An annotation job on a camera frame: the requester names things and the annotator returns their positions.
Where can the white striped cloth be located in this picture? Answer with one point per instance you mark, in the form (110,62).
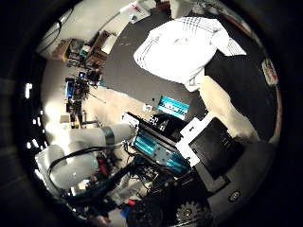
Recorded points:
(180,50)

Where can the white and orange packet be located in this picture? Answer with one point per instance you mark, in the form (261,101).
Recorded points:
(270,73)

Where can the wooden crate with white sheet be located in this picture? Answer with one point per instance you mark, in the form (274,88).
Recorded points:
(100,47)

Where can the blue storage bin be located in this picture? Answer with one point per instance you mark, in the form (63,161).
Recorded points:
(69,88)

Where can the brown cardboard box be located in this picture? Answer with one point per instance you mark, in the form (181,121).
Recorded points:
(61,49)

